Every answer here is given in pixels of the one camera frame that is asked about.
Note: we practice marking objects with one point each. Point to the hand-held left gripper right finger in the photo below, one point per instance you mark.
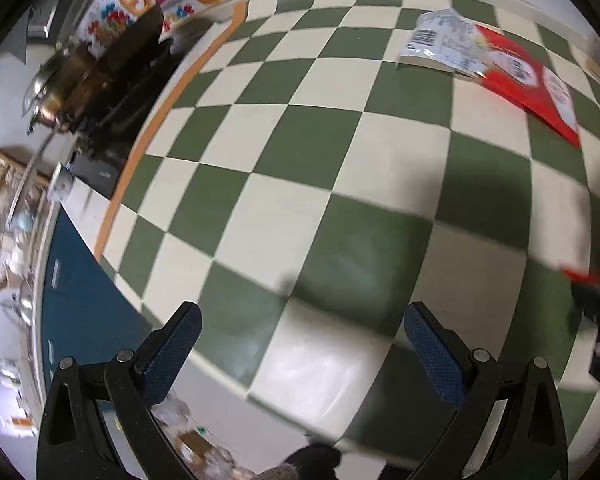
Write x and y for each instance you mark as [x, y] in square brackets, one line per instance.
[435, 360]

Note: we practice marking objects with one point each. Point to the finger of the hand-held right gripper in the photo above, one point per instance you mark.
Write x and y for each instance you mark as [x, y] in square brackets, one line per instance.
[592, 297]

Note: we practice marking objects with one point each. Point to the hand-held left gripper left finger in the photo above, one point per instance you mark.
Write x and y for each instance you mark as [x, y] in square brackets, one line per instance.
[172, 355]

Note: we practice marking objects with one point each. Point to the red plastic wrapper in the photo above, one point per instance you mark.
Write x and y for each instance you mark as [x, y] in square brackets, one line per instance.
[582, 275]

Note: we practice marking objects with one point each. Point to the round white trash bin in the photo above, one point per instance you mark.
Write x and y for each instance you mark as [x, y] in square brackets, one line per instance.
[200, 440]

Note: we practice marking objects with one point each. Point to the red snack packet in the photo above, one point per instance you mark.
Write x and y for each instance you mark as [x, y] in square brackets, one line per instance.
[530, 90]

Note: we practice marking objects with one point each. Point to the clear white plastic packet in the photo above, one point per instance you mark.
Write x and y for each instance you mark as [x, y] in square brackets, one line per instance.
[440, 42]

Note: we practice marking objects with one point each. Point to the blue base cabinet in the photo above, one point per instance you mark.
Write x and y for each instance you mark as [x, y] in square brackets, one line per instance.
[80, 300]

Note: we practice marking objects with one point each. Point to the person's dark fleece clothing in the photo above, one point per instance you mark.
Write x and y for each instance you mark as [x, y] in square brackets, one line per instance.
[310, 460]

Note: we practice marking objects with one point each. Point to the black induction cooktop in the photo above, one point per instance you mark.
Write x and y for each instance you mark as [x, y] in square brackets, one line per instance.
[102, 175]

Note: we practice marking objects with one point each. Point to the white cup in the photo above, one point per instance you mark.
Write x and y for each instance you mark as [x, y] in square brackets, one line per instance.
[60, 185]

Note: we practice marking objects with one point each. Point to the green checkered table mat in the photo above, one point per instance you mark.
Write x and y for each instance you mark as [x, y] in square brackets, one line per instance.
[305, 150]

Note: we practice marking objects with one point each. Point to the wooden board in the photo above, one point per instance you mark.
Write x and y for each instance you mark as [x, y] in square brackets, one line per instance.
[15, 157]

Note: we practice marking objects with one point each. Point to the steel pot with lid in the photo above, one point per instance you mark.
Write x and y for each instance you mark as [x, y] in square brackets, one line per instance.
[55, 85]

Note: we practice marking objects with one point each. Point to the black range hood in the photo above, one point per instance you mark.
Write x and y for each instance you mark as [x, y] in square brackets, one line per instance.
[42, 20]

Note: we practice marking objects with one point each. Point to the colourful wall sticker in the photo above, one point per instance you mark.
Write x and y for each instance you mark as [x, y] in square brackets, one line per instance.
[135, 0]

